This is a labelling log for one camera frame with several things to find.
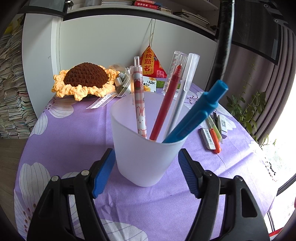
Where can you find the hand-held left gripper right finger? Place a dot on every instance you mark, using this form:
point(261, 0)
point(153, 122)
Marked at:
point(187, 172)

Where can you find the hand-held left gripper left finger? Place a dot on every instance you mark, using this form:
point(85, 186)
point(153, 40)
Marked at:
point(101, 173)

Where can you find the translucent white plastic cup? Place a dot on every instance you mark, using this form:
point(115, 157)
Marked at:
point(138, 162)

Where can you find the orange highlighter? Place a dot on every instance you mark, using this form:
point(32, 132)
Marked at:
point(216, 142)

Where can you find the green highlighter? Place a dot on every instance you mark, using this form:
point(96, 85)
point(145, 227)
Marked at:
point(212, 124)

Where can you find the blue pen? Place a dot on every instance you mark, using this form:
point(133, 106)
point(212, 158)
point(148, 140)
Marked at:
point(196, 118)

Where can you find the black pen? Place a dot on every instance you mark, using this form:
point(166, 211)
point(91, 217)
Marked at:
point(216, 118)

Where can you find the pink patterned pen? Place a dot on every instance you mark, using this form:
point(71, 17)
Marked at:
point(138, 104)

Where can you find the translucent white pen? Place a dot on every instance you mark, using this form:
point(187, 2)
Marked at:
point(185, 90)

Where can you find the clear red dotted pen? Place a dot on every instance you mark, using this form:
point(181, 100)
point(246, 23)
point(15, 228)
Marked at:
point(174, 68)

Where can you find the purple floral tablecloth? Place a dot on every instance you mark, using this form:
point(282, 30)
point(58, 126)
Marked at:
point(69, 143)

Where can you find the white ribbon bow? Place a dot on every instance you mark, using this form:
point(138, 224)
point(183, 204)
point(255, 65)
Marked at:
point(111, 97)

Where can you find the green potted plant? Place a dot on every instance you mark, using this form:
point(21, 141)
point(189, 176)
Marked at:
point(252, 109)

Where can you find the green crochet stem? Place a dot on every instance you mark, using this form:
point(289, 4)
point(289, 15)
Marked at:
point(161, 84)

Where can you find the sunflower greeting card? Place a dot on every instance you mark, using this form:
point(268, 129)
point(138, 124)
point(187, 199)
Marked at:
point(149, 83)

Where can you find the crochet sunflower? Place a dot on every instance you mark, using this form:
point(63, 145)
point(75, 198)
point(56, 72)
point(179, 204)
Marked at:
point(84, 76)

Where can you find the red pyramid charm pillow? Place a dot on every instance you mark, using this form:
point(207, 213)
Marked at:
point(151, 62)

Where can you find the tall stack of papers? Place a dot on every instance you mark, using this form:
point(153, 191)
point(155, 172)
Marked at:
point(13, 88)

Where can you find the grey pink curtain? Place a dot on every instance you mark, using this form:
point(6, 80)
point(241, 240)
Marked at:
point(272, 78)

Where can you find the stack of worn magazines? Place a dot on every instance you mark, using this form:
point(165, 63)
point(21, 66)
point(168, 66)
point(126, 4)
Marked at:
point(192, 17)

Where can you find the glass cabinet door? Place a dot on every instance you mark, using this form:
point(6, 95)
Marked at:
point(254, 25)
point(46, 7)

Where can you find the white bookshelf cabinet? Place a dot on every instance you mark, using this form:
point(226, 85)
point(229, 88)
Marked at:
point(138, 14)

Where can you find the stack of white booklets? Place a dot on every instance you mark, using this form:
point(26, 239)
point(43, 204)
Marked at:
point(116, 2)

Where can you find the yellow plush toy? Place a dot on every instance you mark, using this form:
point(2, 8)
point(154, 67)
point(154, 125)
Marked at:
point(12, 25)

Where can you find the stack of red books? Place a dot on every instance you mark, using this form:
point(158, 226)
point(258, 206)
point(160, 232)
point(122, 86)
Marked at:
point(148, 3)

